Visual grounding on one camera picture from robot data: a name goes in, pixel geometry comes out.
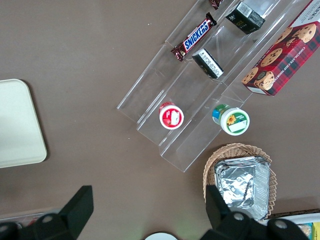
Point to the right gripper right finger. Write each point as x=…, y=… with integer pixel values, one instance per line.
x=220, y=215

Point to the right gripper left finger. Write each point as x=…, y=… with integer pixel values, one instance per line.
x=77, y=210

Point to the aluminium foil tray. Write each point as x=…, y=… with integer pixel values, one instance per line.
x=240, y=185

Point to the light wicker basket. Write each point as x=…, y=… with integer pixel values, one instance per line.
x=212, y=160

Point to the beige serving tray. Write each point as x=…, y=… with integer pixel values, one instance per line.
x=20, y=125

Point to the white rectangular snack bin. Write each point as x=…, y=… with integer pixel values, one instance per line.
x=287, y=220

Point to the clear bag of nuts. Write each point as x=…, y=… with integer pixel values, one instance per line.
x=303, y=232

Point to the green lid yogurt cup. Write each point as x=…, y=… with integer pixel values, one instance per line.
x=233, y=121

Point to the yellow snack packet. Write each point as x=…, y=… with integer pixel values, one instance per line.
x=316, y=231

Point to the red lid yogurt cup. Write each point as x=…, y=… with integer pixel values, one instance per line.
x=171, y=117

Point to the clear acrylic stepped stand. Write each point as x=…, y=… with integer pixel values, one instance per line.
x=195, y=100

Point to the small black carton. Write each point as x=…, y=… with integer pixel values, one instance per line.
x=245, y=17
x=208, y=63

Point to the red tartan cookie box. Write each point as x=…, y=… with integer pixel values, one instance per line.
x=285, y=57

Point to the Snickers chocolate bar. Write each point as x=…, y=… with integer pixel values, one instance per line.
x=217, y=3
x=195, y=37

